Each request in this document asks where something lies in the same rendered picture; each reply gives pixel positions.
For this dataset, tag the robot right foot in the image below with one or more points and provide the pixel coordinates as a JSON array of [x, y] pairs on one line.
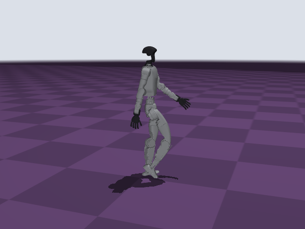
[[152, 172]]

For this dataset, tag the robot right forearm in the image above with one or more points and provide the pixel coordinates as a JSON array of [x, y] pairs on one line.
[[139, 98]]

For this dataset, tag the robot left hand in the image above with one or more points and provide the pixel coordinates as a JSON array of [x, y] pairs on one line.
[[182, 102]]

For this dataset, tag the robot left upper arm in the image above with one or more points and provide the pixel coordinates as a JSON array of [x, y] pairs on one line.
[[160, 86]]

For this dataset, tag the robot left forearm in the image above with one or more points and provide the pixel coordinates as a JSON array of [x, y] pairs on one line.
[[169, 93]]

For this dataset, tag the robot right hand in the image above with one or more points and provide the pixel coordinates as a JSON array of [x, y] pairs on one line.
[[135, 120]]

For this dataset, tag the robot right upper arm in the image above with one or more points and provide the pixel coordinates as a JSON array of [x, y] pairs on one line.
[[144, 77]]

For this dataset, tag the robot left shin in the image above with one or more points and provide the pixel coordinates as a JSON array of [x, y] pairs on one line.
[[149, 154]]

